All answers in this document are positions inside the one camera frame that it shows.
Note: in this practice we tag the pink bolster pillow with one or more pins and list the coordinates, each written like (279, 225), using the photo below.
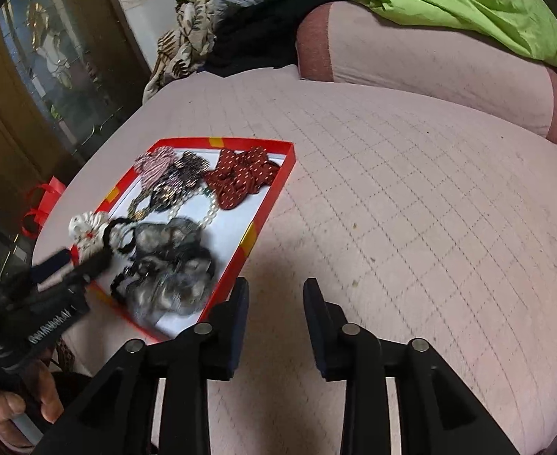
(425, 66)

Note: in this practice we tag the red cardboard tray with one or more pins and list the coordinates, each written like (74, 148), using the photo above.
(233, 227)

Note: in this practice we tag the black lace hair band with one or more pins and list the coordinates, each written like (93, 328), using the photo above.
(117, 242)

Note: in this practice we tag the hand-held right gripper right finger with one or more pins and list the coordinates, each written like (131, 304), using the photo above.
(314, 331)

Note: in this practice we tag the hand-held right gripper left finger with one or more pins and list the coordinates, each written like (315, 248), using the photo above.
(238, 331)

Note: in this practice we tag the brown patterned cloth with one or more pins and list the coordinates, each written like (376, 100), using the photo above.
(183, 47)

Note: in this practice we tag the pink striped scrunchie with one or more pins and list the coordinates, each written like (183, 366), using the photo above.
(155, 161)

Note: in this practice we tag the green blanket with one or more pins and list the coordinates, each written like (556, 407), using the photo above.
(496, 14)

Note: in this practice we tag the black sequined hair clip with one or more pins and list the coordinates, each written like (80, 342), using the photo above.
(179, 177)

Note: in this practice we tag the red dotted scrunchie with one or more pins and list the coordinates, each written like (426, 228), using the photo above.
(236, 175)

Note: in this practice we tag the black cloth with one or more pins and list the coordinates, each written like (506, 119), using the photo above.
(259, 42)

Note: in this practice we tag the wooden door with glass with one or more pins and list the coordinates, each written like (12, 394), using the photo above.
(3, 128)

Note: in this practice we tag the white floral scrunchie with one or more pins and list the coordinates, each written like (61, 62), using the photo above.
(84, 227)

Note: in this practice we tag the person's left hand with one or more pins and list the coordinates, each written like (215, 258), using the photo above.
(46, 398)

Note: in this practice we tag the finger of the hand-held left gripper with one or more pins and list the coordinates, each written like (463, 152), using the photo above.
(93, 263)
(53, 265)

